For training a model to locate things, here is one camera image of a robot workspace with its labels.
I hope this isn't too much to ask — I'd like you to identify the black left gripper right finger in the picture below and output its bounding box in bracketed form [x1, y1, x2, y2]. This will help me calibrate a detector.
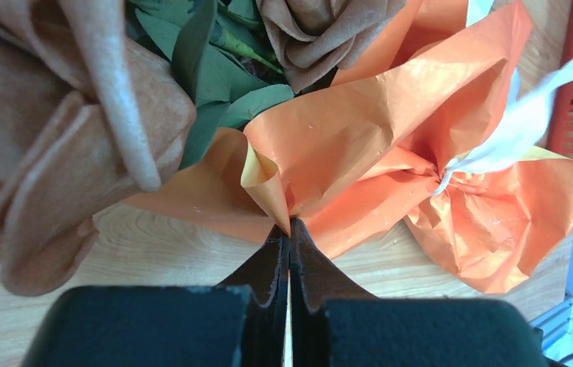
[288, 219, 549, 366]

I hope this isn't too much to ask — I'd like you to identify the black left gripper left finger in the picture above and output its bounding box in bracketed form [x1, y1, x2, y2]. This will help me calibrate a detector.
[23, 228, 288, 366]

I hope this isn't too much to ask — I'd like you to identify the orange wrapping paper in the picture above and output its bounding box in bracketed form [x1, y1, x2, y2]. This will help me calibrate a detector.
[127, 1, 573, 294]

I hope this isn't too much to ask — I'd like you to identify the white ribbon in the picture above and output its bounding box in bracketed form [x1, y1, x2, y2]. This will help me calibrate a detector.
[430, 0, 573, 196]

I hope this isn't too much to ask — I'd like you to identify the artificial flower bunch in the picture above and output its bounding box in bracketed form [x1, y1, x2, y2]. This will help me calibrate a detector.
[0, 1, 422, 297]

